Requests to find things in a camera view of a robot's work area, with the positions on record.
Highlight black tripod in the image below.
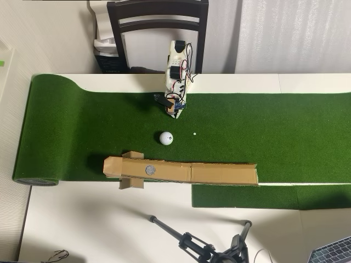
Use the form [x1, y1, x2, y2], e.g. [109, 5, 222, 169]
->
[148, 215, 253, 263]

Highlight red and black servo wires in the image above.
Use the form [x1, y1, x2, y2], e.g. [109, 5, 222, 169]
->
[170, 42, 197, 97]

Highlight white golf ball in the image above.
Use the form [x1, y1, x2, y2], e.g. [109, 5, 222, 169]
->
[159, 131, 174, 146]

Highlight thin black wire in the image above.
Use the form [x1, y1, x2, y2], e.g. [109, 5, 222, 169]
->
[48, 249, 70, 261]

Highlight white curtain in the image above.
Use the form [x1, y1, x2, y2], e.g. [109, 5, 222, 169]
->
[234, 0, 351, 74]

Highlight white foam packaging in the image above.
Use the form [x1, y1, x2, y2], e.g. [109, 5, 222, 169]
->
[87, 0, 124, 55]

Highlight long green putting mat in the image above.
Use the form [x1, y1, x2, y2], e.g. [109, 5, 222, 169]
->
[12, 73, 351, 188]

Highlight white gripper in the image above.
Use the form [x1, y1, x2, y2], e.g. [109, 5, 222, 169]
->
[163, 81, 190, 119]

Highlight brown cardboard ramp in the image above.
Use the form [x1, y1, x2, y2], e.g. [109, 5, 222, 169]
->
[103, 151, 260, 190]

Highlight dark blue box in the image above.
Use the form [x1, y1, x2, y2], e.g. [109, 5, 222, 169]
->
[94, 52, 130, 74]

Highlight thin white cable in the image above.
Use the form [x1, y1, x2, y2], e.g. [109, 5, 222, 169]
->
[253, 248, 274, 263]

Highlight gray laptop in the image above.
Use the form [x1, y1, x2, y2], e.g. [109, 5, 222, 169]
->
[307, 236, 351, 263]

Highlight dark wooden chair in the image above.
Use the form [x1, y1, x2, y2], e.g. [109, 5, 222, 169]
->
[106, 0, 210, 75]

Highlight small green turf piece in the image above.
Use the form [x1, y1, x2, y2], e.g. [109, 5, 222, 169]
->
[191, 183, 351, 211]

